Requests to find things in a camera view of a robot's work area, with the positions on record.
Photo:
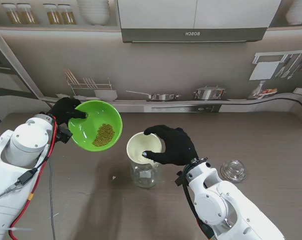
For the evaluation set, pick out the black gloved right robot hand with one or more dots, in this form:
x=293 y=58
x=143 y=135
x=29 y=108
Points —
x=178 y=146

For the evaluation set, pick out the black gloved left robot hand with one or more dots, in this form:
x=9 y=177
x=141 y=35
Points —
x=64 y=110

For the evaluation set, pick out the green plastic bowl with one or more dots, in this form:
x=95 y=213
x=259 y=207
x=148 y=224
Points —
x=98 y=112

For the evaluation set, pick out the cream plastic funnel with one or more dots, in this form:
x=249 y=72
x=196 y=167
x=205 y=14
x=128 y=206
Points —
x=138 y=147

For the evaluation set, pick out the mung beans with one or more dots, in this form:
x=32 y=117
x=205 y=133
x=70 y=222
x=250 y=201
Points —
x=104 y=135

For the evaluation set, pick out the clear glass jar lid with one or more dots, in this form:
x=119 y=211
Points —
x=233 y=171

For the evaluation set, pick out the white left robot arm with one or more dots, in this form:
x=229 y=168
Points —
x=23 y=145

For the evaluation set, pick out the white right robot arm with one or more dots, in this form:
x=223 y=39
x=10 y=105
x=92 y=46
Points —
x=215 y=202

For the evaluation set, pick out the clear glass jar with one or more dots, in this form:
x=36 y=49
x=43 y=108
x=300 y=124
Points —
x=145 y=176

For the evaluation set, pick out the printed kitchen backdrop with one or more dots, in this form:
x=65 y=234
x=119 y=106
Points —
x=165 y=70

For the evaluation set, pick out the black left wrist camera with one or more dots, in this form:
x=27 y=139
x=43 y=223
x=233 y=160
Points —
x=64 y=135

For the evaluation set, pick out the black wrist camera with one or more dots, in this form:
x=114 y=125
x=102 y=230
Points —
x=180 y=178
x=64 y=135

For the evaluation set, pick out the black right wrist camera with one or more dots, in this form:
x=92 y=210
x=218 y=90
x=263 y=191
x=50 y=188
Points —
x=180 y=178

